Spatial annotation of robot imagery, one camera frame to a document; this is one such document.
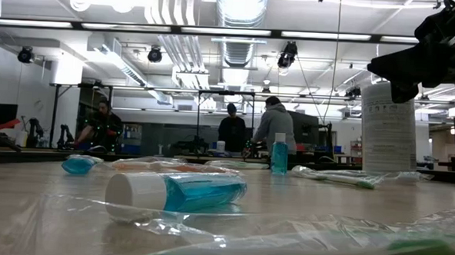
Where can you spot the black ceiling spotlight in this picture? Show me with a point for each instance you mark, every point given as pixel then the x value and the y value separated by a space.
pixel 155 54
pixel 287 55
pixel 25 54

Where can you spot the blue mouthwash bottle white cap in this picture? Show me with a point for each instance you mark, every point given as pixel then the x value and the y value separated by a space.
pixel 201 191
pixel 279 156
pixel 77 165

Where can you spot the small white container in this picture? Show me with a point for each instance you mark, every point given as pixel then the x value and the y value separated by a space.
pixel 221 147

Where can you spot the wrapped orange toothbrush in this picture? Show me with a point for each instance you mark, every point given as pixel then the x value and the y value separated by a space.
pixel 137 165
pixel 206 169

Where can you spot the black stand frame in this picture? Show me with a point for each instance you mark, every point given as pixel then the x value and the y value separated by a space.
pixel 227 92

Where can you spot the black overhead light bar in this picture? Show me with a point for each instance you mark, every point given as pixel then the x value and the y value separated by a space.
pixel 275 34

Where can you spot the silver air duct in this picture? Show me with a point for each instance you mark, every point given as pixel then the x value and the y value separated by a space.
pixel 240 12

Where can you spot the person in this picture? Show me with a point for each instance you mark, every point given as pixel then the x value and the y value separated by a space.
pixel 274 123
pixel 102 126
pixel 231 129

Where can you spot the white wipes canister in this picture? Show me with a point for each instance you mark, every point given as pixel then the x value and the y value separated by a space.
pixel 385 130

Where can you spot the black background robot arm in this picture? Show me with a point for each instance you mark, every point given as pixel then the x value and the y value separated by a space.
pixel 65 136
pixel 35 130

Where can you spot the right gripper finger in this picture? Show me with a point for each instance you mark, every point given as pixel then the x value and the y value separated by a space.
pixel 399 64
pixel 402 79

